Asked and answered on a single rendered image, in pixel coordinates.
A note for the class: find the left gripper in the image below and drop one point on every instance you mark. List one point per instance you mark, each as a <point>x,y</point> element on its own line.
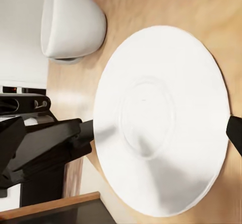
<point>47,147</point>

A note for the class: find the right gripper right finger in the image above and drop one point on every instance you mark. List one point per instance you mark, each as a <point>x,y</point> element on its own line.
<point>234,132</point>

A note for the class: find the countertop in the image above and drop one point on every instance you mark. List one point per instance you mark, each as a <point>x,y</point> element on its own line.
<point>217,24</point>

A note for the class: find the coffee cup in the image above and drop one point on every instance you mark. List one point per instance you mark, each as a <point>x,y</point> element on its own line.
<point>71,29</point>

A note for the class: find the fridge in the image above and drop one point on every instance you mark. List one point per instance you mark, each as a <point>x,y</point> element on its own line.
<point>22,62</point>

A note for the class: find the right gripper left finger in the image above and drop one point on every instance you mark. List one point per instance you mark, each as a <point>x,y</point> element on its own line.
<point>12,133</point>

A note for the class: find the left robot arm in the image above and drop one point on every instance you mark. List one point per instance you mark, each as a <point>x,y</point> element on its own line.
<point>48,145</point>

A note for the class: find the saucer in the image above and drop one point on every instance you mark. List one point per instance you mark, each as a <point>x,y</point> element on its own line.
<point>160,116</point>

